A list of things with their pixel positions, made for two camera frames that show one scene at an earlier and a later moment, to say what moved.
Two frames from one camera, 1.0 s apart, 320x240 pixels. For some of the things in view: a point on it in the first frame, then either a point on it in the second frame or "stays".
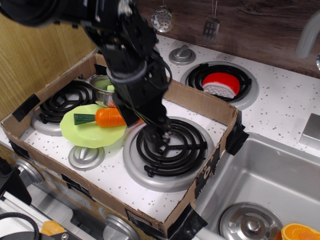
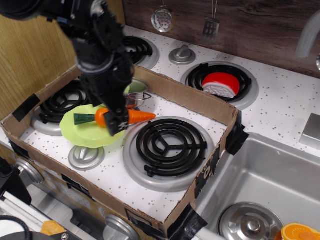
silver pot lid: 249,221 stays
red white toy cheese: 222,84 stays
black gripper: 141,100 to 109,74
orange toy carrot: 109,117 stays
